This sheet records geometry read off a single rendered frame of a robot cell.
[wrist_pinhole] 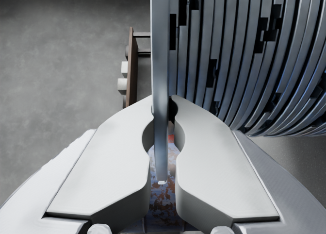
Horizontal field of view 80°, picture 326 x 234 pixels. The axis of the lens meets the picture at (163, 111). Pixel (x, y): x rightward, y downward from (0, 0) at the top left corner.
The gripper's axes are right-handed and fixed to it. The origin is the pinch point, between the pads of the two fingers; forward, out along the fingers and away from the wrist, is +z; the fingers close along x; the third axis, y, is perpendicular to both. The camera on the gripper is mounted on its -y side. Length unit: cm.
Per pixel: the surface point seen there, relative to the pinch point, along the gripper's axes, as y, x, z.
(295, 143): 18.1, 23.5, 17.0
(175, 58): -1.0, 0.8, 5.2
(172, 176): 57, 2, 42
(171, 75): 0.5, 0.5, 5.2
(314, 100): 3.0, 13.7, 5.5
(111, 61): 113, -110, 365
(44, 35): 71, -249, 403
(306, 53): -1.4, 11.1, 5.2
